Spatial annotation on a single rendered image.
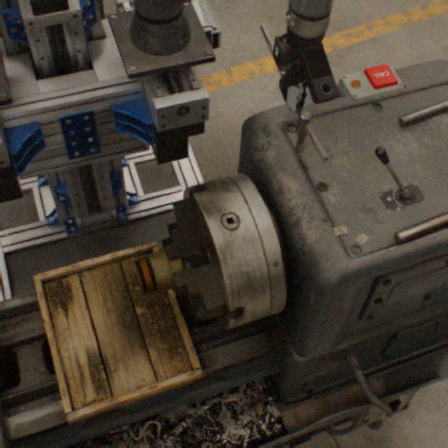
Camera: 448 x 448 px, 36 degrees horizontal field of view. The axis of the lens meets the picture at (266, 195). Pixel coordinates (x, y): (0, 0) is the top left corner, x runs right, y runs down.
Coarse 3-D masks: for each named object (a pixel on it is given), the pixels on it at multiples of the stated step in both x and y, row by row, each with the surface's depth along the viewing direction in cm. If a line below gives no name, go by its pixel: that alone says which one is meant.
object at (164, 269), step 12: (156, 252) 145; (144, 264) 142; (156, 264) 142; (168, 264) 142; (180, 264) 144; (144, 276) 141; (156, 276) 141; (168, 276) 142; (144, 288) 142; (156, 288) 143; (168, 288) 144
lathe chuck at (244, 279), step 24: (216, 192) 141; (240, 192) 141; (216, 216) 136; (240, 216) 137; (216, 240) 134; (240, 240) 135; (216, 264) 137; (240, 264) 134; (264, 264) 136; (240, 288) 136; (264, 288) 138; (264, 312) 143
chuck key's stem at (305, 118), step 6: (300, 114) 136; (306, 114) 135; (300, 120) 136; (306, 120) 135; (300, 126) 137; (300, 132) 139; (306, 132) 138; (300, 138) 140; (300, 144) 142; (300, 150) 144
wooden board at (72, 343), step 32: (128, 256) 169; (64, 288) 163; (96, 288) 164; (128, 288) 165; (64, 320) 158; (96, 320) 159; (128, 320) 160; (160, 320) 160; (64, 352) 154; (96, 352) 155; (128, 352) 155; (192, 352) 155; (64, 384) 148; (96, 384) 151; (128, 384) 151; (160, 384) 150
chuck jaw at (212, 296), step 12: (180, 276) 143; (192, 276) 143; (204, 276) 143; (180, 288) 142; (192, 288) 141; (204, 288) 141; (216, 288) 141; (192, 300) 141; (204, 300) 139; (216, 300) 139; (216, 312) 140; (228, 312) 140; (240, 312) 141
